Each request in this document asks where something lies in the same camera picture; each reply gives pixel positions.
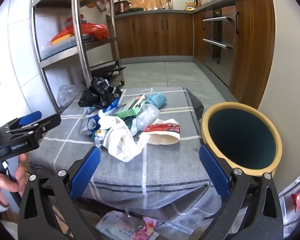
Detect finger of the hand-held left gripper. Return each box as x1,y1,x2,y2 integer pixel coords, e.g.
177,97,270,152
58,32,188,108
1,111,43,133
27,114,62,140

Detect wooden kitchen cabinets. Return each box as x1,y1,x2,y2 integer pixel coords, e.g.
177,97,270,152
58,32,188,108
114,0,276,110

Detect yellow rimmed dark bin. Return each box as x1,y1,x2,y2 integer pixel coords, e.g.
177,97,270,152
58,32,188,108
201,102,283,177

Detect black plastic bag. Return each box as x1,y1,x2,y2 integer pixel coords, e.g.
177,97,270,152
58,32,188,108
78,77,122,109

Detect large red plastic bag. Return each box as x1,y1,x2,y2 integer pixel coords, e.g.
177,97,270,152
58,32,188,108
51,22,110,43

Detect white printed packet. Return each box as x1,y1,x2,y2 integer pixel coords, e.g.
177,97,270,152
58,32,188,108
95,210,145,240

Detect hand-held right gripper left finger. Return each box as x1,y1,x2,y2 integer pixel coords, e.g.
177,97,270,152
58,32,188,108
18,145,102,240

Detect white plastic bag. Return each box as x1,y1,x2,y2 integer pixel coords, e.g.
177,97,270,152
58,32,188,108
98,110,150,162

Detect teal rolled cloth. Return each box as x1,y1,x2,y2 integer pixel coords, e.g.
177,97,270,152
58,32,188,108
146,92,167,108

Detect beige refrigerator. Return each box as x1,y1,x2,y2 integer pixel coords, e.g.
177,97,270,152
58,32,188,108
255,0,300,198

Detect red and white paper packet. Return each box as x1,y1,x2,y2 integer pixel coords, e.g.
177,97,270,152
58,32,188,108
139,118,181,146

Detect steel built-in oven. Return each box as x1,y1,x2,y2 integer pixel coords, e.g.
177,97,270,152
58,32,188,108
202,5,237,87

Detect clear plastic bag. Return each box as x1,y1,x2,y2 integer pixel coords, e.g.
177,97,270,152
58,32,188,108
131,103,161,137
58,84,84,107

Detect steel shelf rack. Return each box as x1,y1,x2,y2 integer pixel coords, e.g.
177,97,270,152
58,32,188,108
30,0,127,115

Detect blue and white packet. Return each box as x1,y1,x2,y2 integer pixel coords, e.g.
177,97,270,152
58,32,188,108
81,115,101,136

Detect person's left hand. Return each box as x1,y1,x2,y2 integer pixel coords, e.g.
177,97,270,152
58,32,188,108
0,154,28,206

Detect dark cooking pot with lid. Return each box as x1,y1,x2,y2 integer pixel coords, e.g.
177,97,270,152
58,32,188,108
114,0,132,14

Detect red plastic packet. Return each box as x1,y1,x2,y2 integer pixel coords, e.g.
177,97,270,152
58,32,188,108
291,188,300,207

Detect pink printed packet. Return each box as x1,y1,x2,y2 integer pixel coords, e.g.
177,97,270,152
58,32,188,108
130,216,161,240

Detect clear plastic storage box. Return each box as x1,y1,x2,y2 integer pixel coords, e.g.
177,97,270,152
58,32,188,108
37,34,91,58

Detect green cardboard box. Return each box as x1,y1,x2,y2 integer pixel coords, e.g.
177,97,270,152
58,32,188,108
113,94,147,118

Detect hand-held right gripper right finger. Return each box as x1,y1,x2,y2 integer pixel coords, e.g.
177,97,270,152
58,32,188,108
198,144,285,240

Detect grey checked tablecloth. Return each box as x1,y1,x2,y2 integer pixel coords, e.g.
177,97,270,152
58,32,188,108
29,87,231,230

